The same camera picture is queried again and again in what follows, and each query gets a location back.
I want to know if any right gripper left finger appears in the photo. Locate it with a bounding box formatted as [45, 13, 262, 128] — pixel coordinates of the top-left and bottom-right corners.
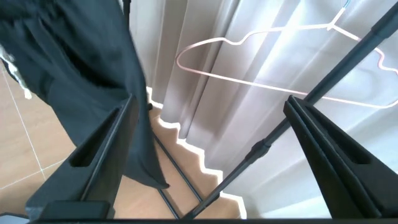
[25, 94, 141, 220]

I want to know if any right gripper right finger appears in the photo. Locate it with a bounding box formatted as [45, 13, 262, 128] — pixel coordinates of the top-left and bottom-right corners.
[282, 95, 398, 219]

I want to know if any black knitted garment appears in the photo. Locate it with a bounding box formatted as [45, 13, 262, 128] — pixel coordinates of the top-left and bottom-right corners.
[0, 0, 170, 190]

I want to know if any black clothes rack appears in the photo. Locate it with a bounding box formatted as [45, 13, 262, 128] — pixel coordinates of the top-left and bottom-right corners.
[122, 0, 398, 220]

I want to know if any pink clothes hanger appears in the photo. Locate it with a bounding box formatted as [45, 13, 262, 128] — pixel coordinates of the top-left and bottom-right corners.
[175, 0, 398, 110]

